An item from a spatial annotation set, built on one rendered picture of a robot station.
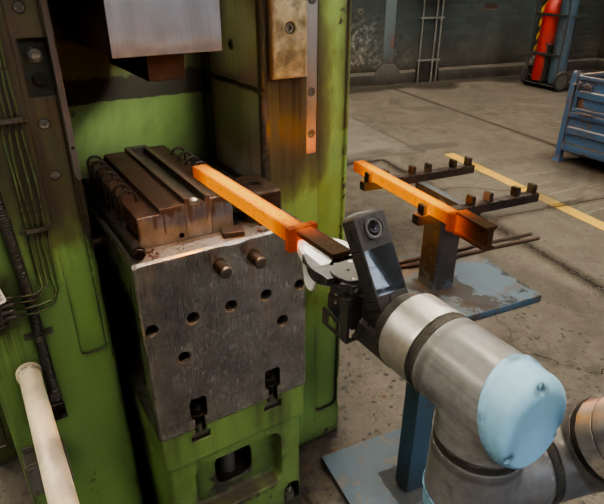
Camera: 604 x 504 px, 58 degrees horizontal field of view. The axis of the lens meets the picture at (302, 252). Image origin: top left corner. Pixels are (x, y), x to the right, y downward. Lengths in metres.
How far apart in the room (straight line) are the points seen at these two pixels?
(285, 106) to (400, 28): 6.81
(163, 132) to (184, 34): 0.57
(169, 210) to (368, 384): 1.28
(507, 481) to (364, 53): 7.45
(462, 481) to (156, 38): 0.82
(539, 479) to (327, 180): 1.00
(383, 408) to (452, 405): 1.54
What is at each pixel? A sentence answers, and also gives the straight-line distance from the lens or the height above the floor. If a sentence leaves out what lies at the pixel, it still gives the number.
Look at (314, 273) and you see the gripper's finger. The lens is 0.65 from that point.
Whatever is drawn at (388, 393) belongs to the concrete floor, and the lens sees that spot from 2.12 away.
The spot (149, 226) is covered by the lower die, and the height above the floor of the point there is 0.96.
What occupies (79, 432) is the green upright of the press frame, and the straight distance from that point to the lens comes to 1.49.
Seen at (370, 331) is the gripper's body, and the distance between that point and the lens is 0.64.
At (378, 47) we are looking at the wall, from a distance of 7.95.
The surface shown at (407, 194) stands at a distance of 1.16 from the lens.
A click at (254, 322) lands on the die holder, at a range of 1.23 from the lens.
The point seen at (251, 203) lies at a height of 1.08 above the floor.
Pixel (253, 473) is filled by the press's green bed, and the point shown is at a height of 0.17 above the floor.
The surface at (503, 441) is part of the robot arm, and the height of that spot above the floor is 1.05.
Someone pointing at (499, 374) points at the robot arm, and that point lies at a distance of 0.51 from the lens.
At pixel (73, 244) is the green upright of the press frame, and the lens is 1.23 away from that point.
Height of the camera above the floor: 1.40
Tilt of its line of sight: 27 degrees down
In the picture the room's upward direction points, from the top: straight up
